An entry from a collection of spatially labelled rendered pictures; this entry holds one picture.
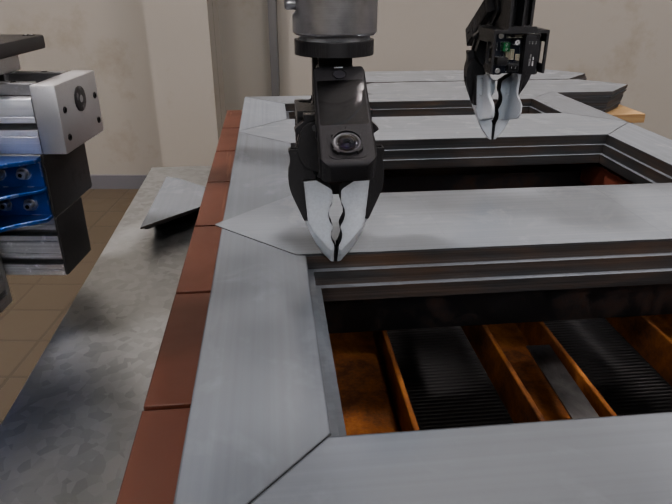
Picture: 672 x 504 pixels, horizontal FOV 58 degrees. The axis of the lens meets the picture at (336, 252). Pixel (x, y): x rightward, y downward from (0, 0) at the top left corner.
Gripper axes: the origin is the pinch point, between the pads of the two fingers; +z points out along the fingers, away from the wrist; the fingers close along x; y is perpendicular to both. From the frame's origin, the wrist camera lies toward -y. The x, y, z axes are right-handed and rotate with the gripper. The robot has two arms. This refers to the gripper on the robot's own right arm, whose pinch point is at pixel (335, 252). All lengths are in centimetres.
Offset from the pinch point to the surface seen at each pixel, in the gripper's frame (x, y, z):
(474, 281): -14.5, -0.3, 3.9
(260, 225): 7.6, 9.2, 0.6
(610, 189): -38.3, 17.2, 0.5
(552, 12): -136, 258, -8
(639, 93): -188, 253, 32
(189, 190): 23, 65, 15
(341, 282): -0.6, 0.4, 3.7
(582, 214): -30.3, 8.9, 0.6
